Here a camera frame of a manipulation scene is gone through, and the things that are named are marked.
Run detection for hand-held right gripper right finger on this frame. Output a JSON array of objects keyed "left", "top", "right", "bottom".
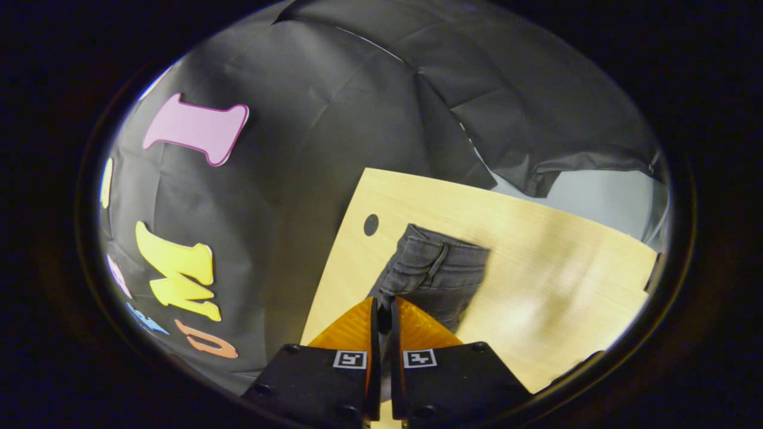
[{"left": 390, "top": 296, "right": 535, "bottom": 429}]

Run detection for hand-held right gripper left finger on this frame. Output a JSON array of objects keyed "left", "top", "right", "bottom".
[{"left": 241, "top": 296, "right": 383, "bottom": 429}]

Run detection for black backdrop cloth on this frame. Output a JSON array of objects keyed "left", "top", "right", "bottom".
[{"left": 98, "top": 0, "right": 669, "bottom": 395}]

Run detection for black jeans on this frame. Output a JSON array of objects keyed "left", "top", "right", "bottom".
[{"left": 366, "top": 223, "right": 491, "bottom": 335}]

